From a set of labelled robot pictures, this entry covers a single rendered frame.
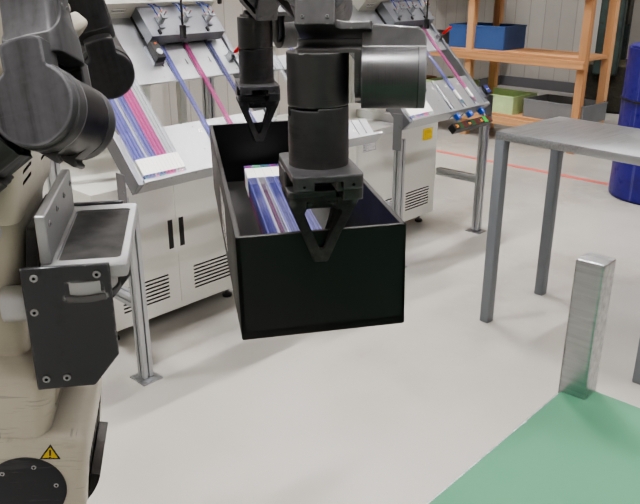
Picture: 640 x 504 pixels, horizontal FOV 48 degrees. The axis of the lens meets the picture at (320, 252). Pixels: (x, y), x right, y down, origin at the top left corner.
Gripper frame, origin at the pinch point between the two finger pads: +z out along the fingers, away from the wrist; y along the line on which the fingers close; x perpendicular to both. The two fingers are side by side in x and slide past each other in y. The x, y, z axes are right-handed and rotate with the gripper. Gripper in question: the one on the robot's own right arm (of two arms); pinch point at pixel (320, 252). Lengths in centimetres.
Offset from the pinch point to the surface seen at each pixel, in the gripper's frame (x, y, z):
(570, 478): -18.5, -19.4, 15.5
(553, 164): -139, 210, 50
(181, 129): 14, 194, 25
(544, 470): -16.7, -17.9, 15.4
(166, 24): 17, 220, -9
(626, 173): -258, 335, 93
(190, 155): 12, 187, 33
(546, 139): -115, 173, 31
